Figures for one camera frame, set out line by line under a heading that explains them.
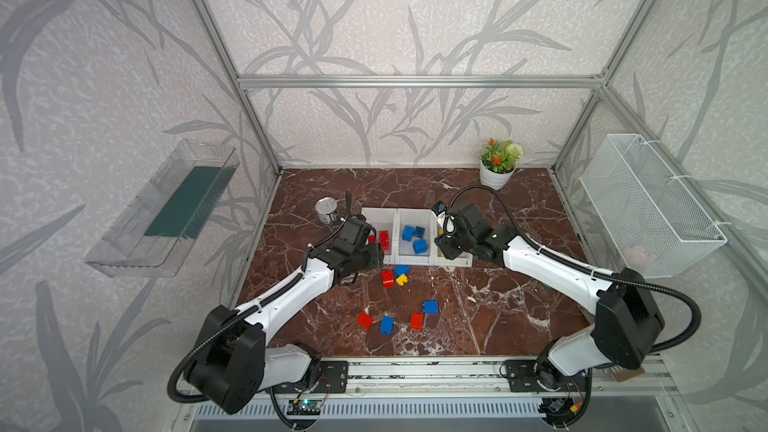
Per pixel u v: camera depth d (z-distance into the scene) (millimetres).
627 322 423
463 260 747
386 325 811
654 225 612
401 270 916
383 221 1017
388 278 890
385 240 990
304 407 713
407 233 983
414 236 992
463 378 750
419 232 994
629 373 737
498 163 1021
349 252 648
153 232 631
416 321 825
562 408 737
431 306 848
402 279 896
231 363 403
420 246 969
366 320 833
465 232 644
